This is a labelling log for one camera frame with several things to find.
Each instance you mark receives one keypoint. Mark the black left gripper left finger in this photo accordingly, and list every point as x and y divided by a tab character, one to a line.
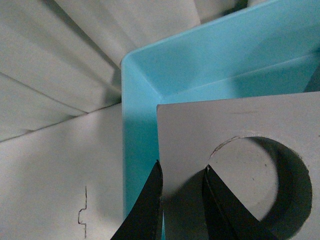
145	220

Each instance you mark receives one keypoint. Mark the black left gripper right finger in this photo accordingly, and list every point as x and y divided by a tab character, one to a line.
225	216

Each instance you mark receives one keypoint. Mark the gray block with round hole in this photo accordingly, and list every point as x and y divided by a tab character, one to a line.
265	149

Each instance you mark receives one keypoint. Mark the light blue plastic box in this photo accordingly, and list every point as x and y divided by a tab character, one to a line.
270	49

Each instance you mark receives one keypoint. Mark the white pleated curtain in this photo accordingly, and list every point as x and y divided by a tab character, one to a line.
60	59

